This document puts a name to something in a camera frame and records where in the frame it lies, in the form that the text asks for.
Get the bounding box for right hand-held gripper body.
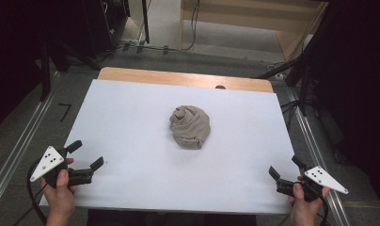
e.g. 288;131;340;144
276;165;350;203

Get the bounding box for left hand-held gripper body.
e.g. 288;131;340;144
29;145;94;189

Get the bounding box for beige pants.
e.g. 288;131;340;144
168;105;212;151

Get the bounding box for person's right hand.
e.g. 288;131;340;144
288;174;331;220

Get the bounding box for person's left hand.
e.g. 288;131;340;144
40;157;78;218

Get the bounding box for white table cover board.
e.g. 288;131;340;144
39;78;300;215

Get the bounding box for black tripod stand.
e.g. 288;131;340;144
257;53;321;117

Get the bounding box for dark curtain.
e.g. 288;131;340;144
304;0;380;218
0;0;86;136

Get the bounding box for wooden table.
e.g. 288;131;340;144
97;66;275;94

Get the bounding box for black cabinet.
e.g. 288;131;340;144
81;0;131;59

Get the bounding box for black upright pole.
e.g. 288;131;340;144
141;0;150;44

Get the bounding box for light wooden furniture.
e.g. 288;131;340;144
178;0;328;60

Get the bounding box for metal floor rail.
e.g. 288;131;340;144
0;71;61;215
286;88;353;226

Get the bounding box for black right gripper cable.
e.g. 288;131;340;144
316;196;332;226

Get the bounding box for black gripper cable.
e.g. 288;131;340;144
316;196;332;226
26;159;49;226

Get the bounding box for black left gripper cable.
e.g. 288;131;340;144
26;159;49;226

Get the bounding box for thin black floor cable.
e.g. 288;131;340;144
12;185;49;226

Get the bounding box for black floor cables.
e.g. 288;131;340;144
95;40;196;62

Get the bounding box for black hanging cable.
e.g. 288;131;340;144
182;0;201;53

